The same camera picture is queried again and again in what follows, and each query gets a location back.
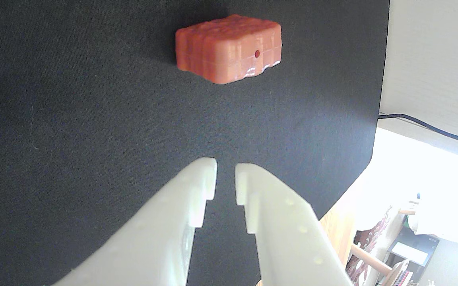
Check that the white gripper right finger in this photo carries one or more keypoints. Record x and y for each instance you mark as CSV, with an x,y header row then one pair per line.
x,y
288,238

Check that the orange-brown toy block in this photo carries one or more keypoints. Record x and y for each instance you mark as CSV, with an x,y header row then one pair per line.
x,y
225,47

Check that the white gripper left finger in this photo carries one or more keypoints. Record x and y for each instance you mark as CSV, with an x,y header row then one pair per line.
x,y
153,238

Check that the wooden rod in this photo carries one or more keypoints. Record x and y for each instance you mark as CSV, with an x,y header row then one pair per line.
x,y
370,259

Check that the black desk mat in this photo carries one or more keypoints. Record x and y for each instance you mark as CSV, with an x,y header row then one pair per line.
x,y
94,119

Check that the black box with white sheet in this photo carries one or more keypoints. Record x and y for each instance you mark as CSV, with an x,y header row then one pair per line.
x,y
416,246

